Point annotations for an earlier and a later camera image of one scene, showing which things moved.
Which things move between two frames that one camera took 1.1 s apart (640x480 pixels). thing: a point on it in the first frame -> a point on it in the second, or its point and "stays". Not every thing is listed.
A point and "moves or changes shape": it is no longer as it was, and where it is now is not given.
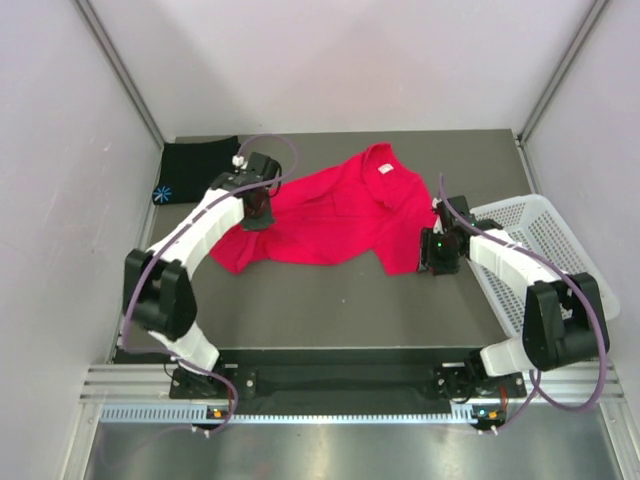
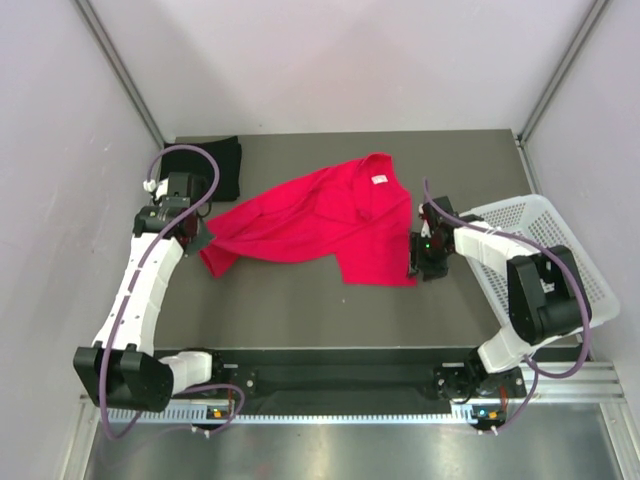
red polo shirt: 371,207 moves or changes shape
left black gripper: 260,224 -> 200,242
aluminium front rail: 575,384 stays
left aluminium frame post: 112,57 stays
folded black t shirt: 189,167 stays
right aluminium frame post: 593,15 stays
